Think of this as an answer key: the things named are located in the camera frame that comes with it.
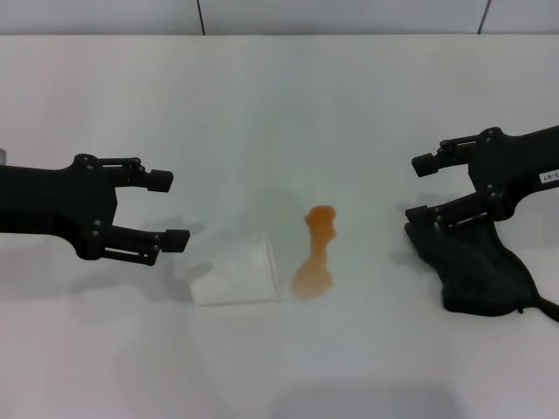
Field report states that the brown water stain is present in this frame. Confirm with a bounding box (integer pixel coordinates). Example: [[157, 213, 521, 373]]
[[290, 204, 338, 301]]

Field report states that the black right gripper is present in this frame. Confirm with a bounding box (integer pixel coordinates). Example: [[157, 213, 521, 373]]
[[404, 123, 559, 237]]

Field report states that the dark blue rag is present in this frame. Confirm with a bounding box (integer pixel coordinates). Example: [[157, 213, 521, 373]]
[[404, 216, 559, 323]]

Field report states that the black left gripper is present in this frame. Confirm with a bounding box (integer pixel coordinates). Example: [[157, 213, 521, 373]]
[[0, 153, 191, 267]]

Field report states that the white paper cup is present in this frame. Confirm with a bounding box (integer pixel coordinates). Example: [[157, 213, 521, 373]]
[[188, 232, 283, 307]]

